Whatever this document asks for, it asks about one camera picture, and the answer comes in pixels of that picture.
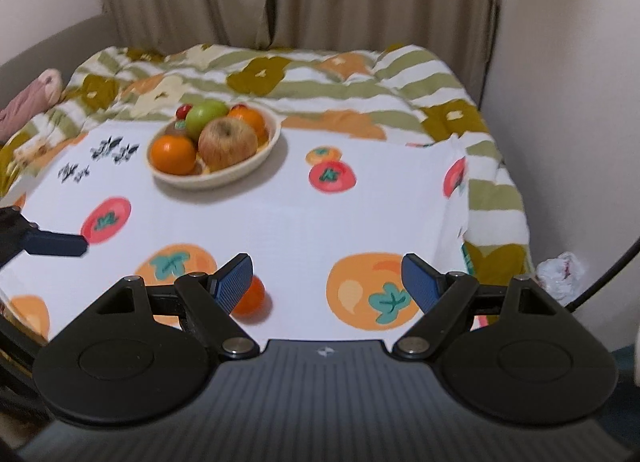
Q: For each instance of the beige sofa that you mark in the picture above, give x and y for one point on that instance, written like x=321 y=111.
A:
x=60 y=41

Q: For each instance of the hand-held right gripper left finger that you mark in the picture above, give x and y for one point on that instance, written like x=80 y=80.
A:
x=234 y=284

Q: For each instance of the white plastic bag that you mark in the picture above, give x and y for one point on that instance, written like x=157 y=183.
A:
x=560 y=277

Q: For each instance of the striped floral quilt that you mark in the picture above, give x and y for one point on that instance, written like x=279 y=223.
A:
x=350 y=91

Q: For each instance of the white persimmon print cloth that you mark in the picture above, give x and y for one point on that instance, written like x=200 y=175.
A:
x=280 y=222

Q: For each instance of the green apple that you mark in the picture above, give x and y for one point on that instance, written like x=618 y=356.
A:
x=205 y=116

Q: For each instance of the small orange mandarin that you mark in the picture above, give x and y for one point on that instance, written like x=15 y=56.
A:
x=252 y=297

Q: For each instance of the pink pillow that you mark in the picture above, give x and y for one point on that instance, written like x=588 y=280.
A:
x=27 y=101

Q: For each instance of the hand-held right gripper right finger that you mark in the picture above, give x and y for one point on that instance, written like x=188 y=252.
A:
x=422 y=284

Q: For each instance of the red apple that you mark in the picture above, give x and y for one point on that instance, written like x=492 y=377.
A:
x=227 y=141

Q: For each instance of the cream duck print plate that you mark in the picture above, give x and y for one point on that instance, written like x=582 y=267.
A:
x=220 y=176

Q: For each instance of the orange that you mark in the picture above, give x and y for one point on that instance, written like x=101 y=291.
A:
x=172 y=154
x=250 y=120

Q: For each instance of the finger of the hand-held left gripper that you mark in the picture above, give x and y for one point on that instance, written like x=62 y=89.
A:
x=55 y=243

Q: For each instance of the brown kiwi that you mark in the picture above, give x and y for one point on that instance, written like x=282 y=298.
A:
x=177 y=128

